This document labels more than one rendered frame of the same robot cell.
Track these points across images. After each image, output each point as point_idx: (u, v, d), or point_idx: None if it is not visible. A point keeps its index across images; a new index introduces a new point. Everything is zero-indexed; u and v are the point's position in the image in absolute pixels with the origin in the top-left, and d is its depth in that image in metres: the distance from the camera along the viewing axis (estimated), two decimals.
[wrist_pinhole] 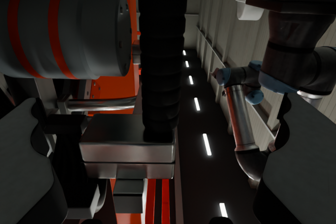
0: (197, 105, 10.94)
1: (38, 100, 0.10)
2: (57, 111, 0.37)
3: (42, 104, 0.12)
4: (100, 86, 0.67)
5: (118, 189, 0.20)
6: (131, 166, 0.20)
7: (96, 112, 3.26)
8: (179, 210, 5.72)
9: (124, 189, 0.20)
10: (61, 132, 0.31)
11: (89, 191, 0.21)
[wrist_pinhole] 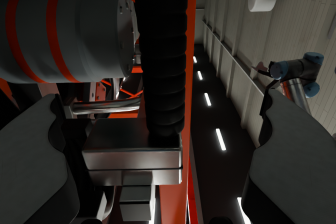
0: (208, 100, 10.87)
1: (57, 96, 0.10)
2: None
3: (61, 100, 0.12)
4: (105, 87, 0.66)
5: (125, 196, 0.19)
6: (137, 173, 0.19)
7: (117, 111, 3.29)
8: (198, 206, 5.75)
9: (130, 196, 0.19)
10: (66, 137, 0.30)
11: (95, 199, 0.20)
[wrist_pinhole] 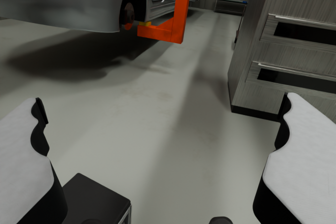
0: None
1: (38, 100, 0.10)
2: None
3: (42, 104, 0.12)
4: None
5: None
6: None
7: None
8: None
9: None
10: None
11: None
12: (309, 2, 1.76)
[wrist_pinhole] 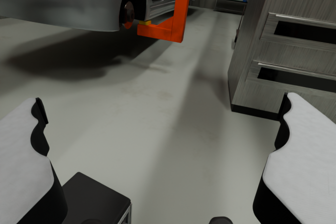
0: None
1: (38, 100, 0.10)
2: None
3: (42, 104, 0.12)
4: None
5: None
6: None
7: None
8: None
9: None
10: None
11: None
12: (309, 1, 1.75)
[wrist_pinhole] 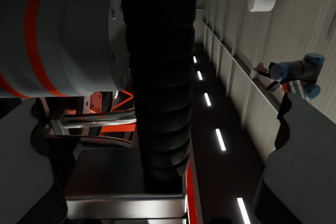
0: (208, 100, 10.86)
1: (38, 100, 0.10)
2: (50, 131, 0.33)
3: (42, 104, 0.12)
4: (101, 93, 0.63)
5: None
6: (130, 222, 0.15)
7: None
8: (198, 206, 5.73)
9: None
10: (51, 160, 0.26)
11: None
12: None
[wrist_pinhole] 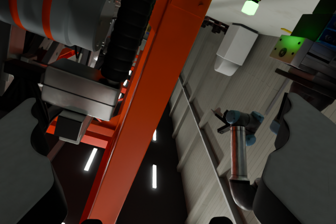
0: (155, 135, 11.01)
1: (38, 100, 0.10)
2: None
3: (42, 104, 0.12)
4: None
5: (64, 114, 0.25)
6: (81, 99, 0.25)
7: None
8: None
9: (68, 115, 0.25)
10: (20, 75, 0.34)
11: None
12: None
